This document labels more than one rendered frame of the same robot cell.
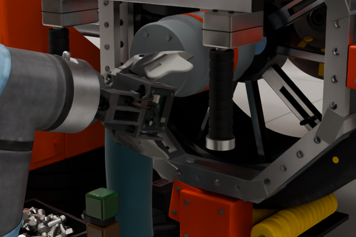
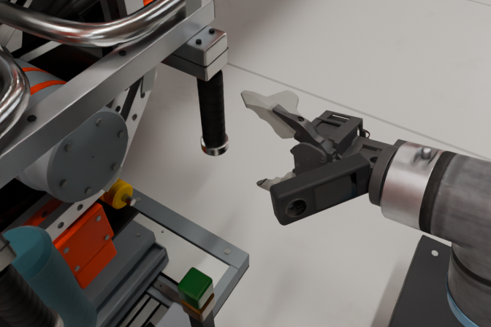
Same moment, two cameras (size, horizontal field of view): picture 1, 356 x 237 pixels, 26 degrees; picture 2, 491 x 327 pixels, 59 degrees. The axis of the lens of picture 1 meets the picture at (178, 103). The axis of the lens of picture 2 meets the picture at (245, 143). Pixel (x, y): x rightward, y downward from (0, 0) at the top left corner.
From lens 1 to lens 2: 1.19 m
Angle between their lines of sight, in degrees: 84
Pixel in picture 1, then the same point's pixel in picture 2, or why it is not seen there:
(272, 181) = not seen: hidden behind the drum
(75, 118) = not seen: hidden behind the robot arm
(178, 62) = (282, 99)
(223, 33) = (223, 54)
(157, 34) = (82, 132)
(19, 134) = not seen: outside the picture
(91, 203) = (204, 295)
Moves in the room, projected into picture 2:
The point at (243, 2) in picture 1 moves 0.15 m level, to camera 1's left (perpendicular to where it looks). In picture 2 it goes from (208, 14) to (214, 90)
